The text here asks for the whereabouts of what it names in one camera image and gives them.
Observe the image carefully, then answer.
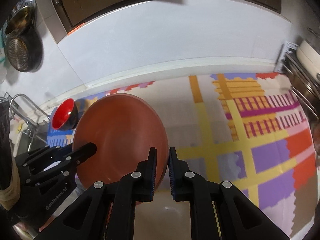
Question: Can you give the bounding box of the cream pot with lid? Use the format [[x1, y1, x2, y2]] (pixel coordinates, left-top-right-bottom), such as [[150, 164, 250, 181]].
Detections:
[[296, 40, 319, 83]]

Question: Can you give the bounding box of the metal pot rack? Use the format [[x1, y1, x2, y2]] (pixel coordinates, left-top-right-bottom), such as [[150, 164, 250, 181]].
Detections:
[[274, 28, 319, 120]]

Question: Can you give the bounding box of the pink bowl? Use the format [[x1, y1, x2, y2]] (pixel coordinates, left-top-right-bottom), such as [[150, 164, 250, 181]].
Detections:
[[73, 94, 169, 189]]

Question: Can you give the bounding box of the steel pot on rack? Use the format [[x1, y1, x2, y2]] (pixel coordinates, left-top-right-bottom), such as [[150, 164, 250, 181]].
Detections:
[[283, 53, 319, 121]]

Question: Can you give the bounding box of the brass hanging bowl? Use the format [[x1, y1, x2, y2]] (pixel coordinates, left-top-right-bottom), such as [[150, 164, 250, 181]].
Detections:
[[5, 6, 36, 37]]

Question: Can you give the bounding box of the colourful patterned table mat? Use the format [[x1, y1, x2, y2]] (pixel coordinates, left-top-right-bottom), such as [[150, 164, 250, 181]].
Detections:
[[54, 73, 318, 239]]

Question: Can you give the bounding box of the chrome sink faucet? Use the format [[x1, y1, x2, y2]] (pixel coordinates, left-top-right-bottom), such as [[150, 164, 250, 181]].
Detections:
[[8, 93, 51, 153]]

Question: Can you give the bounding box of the red black bowl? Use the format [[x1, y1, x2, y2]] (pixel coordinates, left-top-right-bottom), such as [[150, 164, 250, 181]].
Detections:
[[51, 99, 79, 131]]

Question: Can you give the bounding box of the black hanging frying pan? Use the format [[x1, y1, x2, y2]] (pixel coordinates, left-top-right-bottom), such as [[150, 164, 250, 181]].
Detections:
[[5, 29, 43, 73]]

